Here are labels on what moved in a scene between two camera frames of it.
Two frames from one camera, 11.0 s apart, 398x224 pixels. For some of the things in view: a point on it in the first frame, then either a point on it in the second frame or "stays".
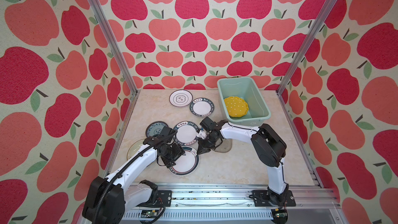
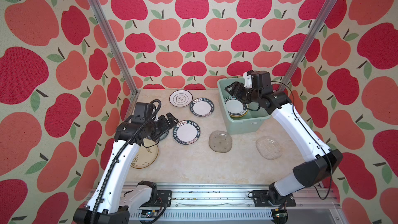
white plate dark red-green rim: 187,164 -> 235,107
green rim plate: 202,107 stays
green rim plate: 186,134 stays
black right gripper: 200,149 -> 237,88
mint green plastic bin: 242,102 stays
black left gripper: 179,152 -> 162,119
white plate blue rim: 181,98 stays
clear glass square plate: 225,145 stays
